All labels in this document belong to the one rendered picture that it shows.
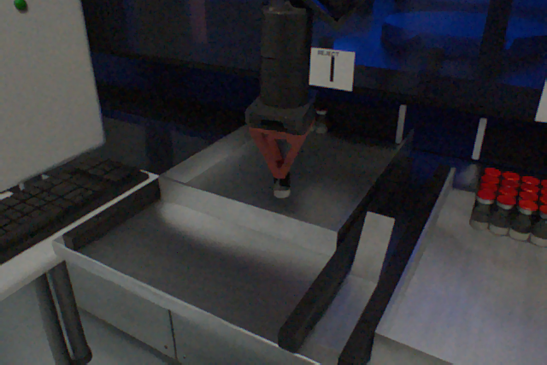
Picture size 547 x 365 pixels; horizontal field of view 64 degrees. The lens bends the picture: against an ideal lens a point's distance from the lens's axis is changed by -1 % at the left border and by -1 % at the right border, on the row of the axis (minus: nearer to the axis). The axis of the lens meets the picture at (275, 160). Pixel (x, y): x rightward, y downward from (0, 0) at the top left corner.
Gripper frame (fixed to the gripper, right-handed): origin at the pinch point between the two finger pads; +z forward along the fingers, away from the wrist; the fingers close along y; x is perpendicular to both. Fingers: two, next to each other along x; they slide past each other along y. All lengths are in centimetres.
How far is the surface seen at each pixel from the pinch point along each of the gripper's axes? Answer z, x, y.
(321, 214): 5.7, -5.7, -0.5
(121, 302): 74, 56, 34
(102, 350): 97, 66, 32
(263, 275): 5.8, -1.7, -13.4
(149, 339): 84, 47, 32
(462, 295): 5.0, -21.9, -11.3
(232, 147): 5.6, 12.0, 14.4
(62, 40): -8, 47, 21
